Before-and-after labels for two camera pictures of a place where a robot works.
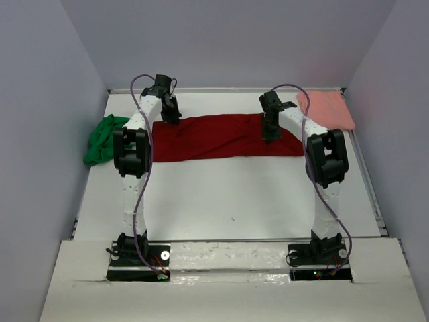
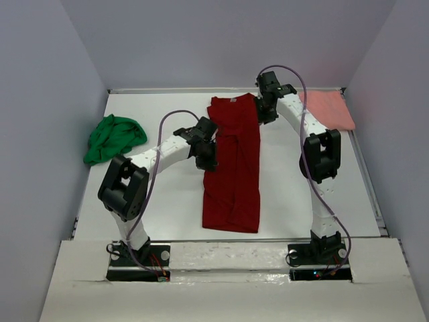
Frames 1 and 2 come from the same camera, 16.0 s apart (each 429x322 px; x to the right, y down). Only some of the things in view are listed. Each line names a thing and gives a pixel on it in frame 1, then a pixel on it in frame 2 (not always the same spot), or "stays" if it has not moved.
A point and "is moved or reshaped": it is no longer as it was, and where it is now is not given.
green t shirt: [101, 143] stays
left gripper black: [173, 119] → [209, 164]
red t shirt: [216, 137] is moved or reshaped
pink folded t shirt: [328, 107] stays
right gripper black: [270, 137] → [263, 117]
